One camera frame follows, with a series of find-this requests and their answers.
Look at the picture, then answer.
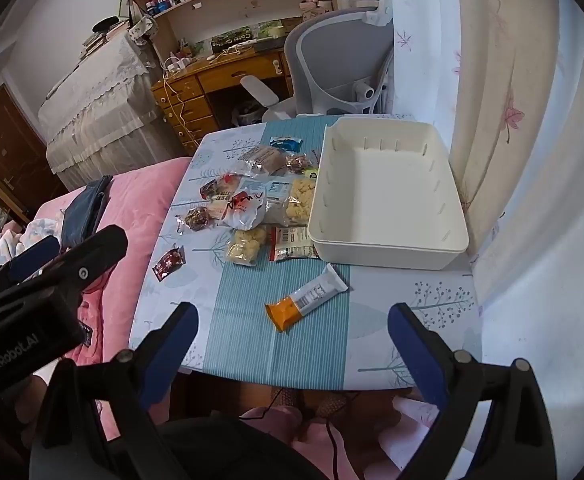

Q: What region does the pink blanket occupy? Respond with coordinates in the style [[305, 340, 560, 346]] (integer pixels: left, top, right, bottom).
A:
[[0, 157, 193, 441]]

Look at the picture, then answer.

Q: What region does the small clear yellow puffs packet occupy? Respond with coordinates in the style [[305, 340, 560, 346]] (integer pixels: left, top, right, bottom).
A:
[[226, 225, 269, 267]]

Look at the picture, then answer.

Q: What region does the white floral blanket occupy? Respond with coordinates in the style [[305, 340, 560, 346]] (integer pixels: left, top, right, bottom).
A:
[[0, 215, 63, 267]]

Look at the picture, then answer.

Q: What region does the large clear yellow puffs packet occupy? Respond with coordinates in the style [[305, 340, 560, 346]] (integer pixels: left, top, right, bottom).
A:
[[284, 176, 319, 226]]

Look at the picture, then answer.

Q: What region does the clear brown biscuit packet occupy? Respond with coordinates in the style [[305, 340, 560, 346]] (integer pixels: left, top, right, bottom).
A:
[[237, 145, 293, 176]]

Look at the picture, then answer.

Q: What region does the white red-edged cracker packet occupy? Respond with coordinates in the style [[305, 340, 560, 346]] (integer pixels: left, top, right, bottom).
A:
[[269, 225, 320, 262]]

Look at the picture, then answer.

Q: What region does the floral pouch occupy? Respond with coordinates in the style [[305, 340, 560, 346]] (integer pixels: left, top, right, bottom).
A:
[[127, 15, 160, 46]]

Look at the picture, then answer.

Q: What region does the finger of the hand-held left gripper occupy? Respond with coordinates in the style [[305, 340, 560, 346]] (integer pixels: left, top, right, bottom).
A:
[[7, 235, 61, 282], [17, 225, 129, 306]]

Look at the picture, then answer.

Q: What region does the orange and white bar packet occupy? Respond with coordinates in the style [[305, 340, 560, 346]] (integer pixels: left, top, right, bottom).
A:
[[264, 262, 349, 333]]

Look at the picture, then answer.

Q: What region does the clear packet with white label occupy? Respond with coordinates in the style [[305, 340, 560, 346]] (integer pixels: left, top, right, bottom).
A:
[[264, 177, 293, 223]]

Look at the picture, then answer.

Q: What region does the white charging cable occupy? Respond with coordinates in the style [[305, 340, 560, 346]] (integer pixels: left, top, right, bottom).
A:
[[159, 57, 203, 151]]

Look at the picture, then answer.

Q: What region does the green printed box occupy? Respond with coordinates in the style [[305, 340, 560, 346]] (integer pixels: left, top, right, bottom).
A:
[[257, 17, 303, 41], [211, 30, 258, 53]]

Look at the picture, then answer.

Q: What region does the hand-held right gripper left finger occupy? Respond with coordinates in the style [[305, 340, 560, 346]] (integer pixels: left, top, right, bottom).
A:
[[29, 302, 200, 480]]

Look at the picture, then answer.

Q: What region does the black cable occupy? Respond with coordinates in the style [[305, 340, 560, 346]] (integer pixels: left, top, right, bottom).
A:
[[239, 390, 345, 480]]

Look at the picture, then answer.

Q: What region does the grey office chair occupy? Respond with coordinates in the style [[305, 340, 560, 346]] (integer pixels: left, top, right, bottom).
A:
[[240, 0, 398, 123]]

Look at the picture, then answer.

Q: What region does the wooden door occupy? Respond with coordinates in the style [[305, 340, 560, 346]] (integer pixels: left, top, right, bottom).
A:
[[0, 82, 68, 221]]

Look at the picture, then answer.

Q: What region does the red and white snack packet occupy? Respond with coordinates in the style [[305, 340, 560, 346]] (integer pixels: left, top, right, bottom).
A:
[[199, 172, 243, 201]]

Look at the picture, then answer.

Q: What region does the teal leaf-print tablecloth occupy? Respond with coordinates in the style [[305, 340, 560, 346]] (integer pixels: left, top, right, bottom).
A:
[[128, 115, 480, 391]]

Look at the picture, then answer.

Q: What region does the wooden desk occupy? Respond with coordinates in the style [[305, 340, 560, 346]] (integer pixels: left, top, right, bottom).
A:
[[151, 47, 295, 156]]

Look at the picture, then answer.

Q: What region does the blue snack packet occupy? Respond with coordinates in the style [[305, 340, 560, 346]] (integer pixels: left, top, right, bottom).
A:
[[269, 136, 303, 153]]

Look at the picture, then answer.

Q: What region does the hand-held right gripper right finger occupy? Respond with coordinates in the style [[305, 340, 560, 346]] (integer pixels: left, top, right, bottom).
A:
[[388, 302, 558, 480]]

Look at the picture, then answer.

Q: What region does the wooden bookshelf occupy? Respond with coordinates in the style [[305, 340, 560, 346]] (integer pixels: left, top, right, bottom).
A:
[[117, 0, 330, 61]]

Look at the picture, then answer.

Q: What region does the stack of books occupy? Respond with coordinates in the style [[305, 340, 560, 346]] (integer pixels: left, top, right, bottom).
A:
[[79, 27, 123, 58]]

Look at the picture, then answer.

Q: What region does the white red-print bread packet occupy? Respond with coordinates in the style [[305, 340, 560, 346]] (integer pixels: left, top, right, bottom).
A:
[[219, 187, 268, 231]]

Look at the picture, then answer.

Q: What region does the dark blue bag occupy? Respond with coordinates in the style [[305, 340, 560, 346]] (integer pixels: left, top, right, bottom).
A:
[[61, 175, 114, 253]]

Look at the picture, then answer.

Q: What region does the white plastic bin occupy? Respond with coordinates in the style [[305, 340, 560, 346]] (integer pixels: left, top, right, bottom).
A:
[[307, 116, 470, 271]]

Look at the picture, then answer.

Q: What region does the white lace cover cloth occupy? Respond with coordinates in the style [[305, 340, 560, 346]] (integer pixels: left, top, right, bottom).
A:
[[38, 35, 183, 191]]

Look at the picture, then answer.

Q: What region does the small dark red packet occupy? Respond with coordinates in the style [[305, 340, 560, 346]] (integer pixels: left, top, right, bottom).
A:
[[152, 245, 187, 281]]

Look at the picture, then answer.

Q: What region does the pink floral cloth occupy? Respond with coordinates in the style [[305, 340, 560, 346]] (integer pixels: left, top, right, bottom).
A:
[[242, 385, 453, 480]]

